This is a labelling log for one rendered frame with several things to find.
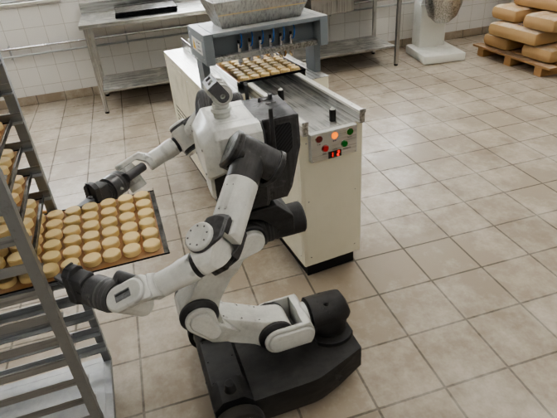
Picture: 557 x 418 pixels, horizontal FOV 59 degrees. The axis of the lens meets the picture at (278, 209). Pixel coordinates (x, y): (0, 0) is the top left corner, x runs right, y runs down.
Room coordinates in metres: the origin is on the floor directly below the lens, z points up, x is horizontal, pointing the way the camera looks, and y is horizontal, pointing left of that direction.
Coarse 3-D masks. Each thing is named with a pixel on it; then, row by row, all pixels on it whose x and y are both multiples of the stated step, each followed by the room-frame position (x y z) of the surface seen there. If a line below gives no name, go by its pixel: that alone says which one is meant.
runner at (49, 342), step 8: (72, 336) 1.08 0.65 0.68; (32, 344) 1.03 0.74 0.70; (40, 344) 1.04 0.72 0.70; (48, 344) 1.04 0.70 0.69; (56, 344) 1.05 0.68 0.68; (0, 352) 1.01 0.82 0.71; (8, 352) 1.01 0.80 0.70; (16, 352) 1.02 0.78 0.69; (24, 352) 1.02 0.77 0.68; (0, 360) 1.01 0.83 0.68
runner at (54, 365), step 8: (64, 360) 1.05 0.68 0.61; (80, 360) 1.06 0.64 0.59; (32, 368) 1.02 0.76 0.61; (40, 368) 1.03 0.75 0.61; (48, 368) 1.04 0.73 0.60; (56, 368) 1.04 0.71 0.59; (8, 376) 1.01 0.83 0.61; (16, 376) 1.01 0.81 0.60; (24, 376) 1.02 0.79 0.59; (0, 384) 1.00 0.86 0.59
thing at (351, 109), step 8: (296, 80) 2.76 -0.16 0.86; (304, 80) 2.65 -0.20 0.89; (312, 80) 2.61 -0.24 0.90; (304, 88) 2.66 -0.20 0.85; (312, 88) 2.56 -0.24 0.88; (320, 88) 2.48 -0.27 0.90; (320, 96) 2.48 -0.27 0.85; (328, 96) 2.40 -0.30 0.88; (336, 96) 2.34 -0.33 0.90; (336, 104) 2.33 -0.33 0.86; (344, 104) 2.25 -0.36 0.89; (352, 104) 2.20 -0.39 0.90; (344, 112) 2.25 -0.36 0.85; (352, 112) 2.18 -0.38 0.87; (360, 112) 2.11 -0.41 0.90; (360, 120) 2.12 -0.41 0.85
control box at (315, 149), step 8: (336, 128) 2.09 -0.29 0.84; (344, 128) 2.09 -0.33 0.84; (352, 128) 2.10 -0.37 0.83; (312, 136) 2.03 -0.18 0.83; (328, 136) 2.06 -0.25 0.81; (344, 136) 2.09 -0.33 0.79; (352, 136) 2.11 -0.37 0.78; (312, 144) 2.03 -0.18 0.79; (320, 144) 2.05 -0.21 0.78; (328, 144) 2.06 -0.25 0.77; (336, 144) 2.08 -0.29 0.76; (352, 144) 2.11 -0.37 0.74; (312, 152) 2.03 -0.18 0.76; (320, 152) 2.05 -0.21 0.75; (328, 152) 2.06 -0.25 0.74; (336, 152) 2.07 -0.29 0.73; (344, 152) 2.09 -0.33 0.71; (352, 152) 2.11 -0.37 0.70; (312, 160) 2.03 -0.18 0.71; (320, 160) 2.05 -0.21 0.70
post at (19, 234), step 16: (0, 176) 1.03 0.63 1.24; (0, 192) 1.03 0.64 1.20; (0, 208) 1.02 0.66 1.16; (16, 208) 1.05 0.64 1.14; (16, 224) 1.03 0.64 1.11; (16, 240) 1.03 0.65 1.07; (32, 256) 1.03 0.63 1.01; (32, 272) 1.03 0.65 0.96; (48, 288) 1.04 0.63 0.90; (48, 304) 1.03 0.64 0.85; (48, 320) 1.02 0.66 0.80; (64, 336) 1.03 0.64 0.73; (64, 352) 1.03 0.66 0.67; (80, 368) 1.03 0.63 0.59; (80, 384) 1.03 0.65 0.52; (96, 400) 1.06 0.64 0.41; (96, 416) 1.03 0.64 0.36
